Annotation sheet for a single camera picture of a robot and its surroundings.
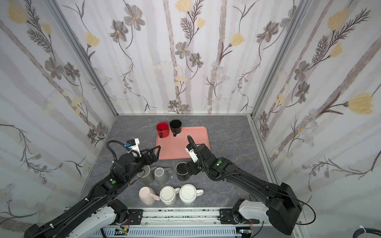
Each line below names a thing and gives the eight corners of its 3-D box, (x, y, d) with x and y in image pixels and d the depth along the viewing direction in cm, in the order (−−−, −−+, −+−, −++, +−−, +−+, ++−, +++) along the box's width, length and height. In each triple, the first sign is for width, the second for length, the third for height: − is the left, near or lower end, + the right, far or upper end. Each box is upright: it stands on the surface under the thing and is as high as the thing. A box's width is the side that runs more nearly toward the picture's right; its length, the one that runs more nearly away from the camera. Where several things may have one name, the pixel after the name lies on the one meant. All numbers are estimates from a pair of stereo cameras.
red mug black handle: (156, 140, 107) (154, 134, 101) (159, 128, 114) (157, 121, 108) (168, 140, 107) (167, 134, 101) (170, 128, 114) (169, 121, 108)
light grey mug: (156, 184, 87) (152, 178, 79) (158, 170, 92) (155, 163, 84) (169, 184, 87) (167, 178, 79) (171, 170, 92) (169, 163, 84)
